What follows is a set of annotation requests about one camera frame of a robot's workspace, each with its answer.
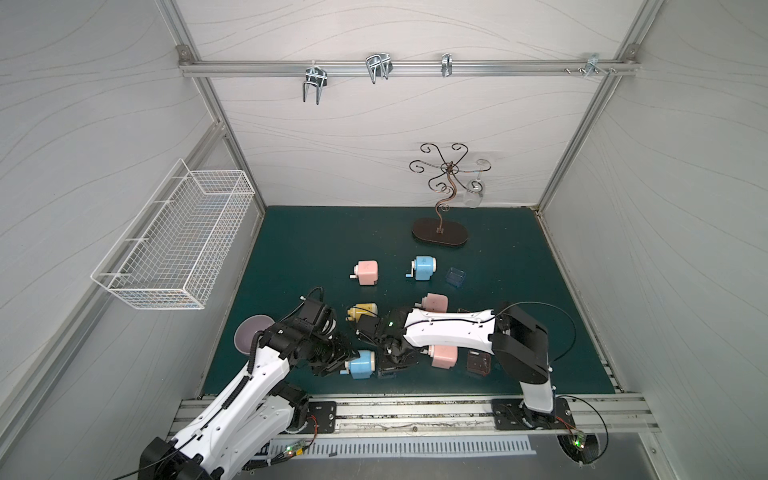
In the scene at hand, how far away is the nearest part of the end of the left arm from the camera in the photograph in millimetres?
556

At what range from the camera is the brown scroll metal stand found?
2.88 ft

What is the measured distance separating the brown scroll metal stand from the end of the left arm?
46cm
